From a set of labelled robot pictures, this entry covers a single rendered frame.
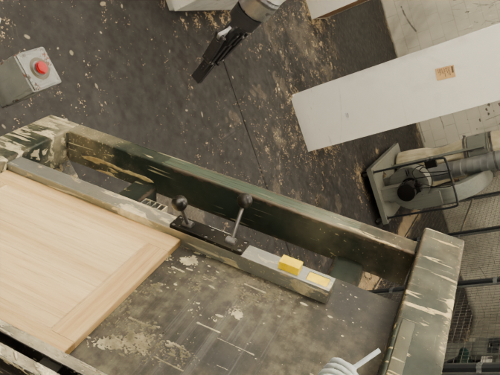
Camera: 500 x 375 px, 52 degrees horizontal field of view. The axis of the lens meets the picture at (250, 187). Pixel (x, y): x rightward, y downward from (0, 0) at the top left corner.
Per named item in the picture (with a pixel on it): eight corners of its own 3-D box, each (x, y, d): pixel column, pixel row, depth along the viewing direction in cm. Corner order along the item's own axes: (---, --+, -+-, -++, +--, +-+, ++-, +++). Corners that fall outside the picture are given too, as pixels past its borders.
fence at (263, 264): (21, 168, 150) (20, 155, 148) (332, 291, 121) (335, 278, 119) (8, 175, 146) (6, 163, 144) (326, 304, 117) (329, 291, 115)
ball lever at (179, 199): (186, 218, 131) (174, 190, 119) (199, 222, 129) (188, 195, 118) (178, 230, 129) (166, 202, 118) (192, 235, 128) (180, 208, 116)
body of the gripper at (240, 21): (252, 22, 119) (228, 51, 125) (268, 21, 126) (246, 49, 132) (232, -2, 120) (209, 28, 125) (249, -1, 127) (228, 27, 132)
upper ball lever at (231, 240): (225, 242, 127) (242, 190, 126) (239, 248, 126) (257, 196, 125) (219, 243, 123) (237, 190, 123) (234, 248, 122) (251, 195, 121)
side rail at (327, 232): (81, 153, 173) (79, 123, 167) (407, 274, 140) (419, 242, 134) (68, 160, 168) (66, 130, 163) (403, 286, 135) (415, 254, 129)
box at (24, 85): (10, 64, 169) (44, 45, 159) (29, 98, 172) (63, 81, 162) (-20, 74, 159) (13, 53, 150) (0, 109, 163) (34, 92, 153)
